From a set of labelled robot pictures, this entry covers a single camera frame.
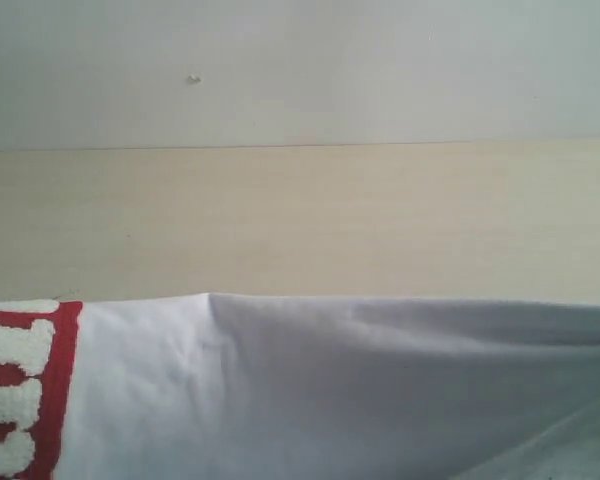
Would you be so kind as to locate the white t-shirt with red lettering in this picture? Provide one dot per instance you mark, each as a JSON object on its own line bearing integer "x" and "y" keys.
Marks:
{"x": 219, "y": 386}

